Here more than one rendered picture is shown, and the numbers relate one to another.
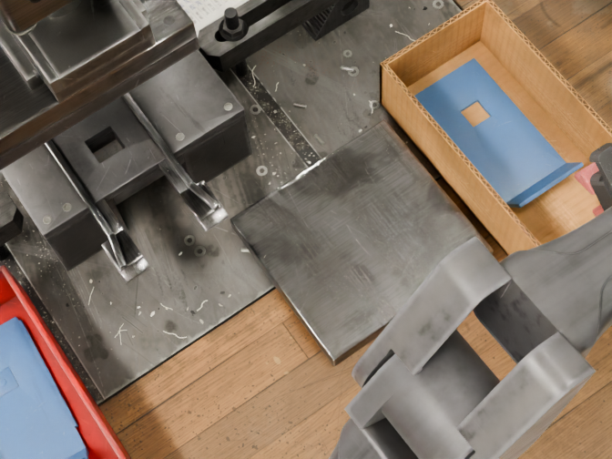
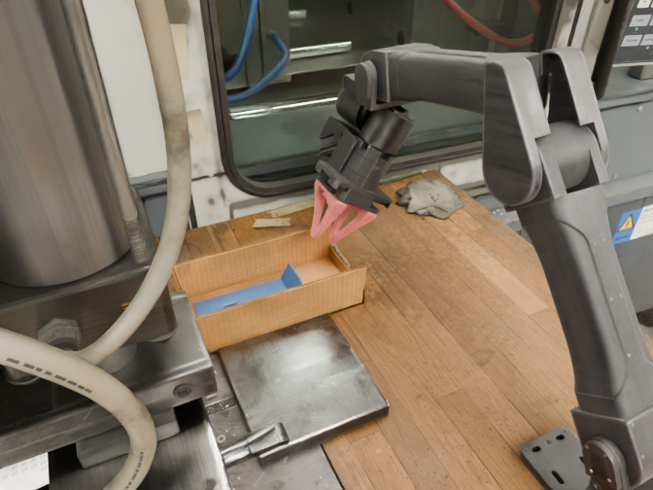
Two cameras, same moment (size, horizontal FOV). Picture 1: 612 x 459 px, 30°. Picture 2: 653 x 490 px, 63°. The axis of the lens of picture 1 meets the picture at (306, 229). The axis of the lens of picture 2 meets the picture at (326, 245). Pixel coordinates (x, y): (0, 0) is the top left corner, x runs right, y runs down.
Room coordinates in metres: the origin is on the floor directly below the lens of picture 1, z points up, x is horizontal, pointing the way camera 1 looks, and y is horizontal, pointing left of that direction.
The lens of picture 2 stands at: (0.33, 0.38, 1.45)
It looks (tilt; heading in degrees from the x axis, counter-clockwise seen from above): 38 degrees down; 273
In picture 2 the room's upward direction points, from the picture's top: straight up
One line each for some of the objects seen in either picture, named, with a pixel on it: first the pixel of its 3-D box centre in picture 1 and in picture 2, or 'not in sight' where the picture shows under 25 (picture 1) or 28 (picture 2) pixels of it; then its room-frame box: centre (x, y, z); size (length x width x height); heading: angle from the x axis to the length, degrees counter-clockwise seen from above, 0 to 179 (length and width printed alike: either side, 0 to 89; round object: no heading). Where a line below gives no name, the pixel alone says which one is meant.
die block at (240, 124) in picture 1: (126, 153); not in sight; (0.48, 0.15, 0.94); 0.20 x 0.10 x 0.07; 118
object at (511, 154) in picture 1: (495, 129); (250, 297); (0.47, -0.18, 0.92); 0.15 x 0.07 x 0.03; 27
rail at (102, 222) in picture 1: (74, 181); not in sight; (0.44, 0.19, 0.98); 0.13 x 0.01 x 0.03; 28
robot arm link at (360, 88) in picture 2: not in sight; (372, 93); (0.30, -0.32, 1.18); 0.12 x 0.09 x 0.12; 120
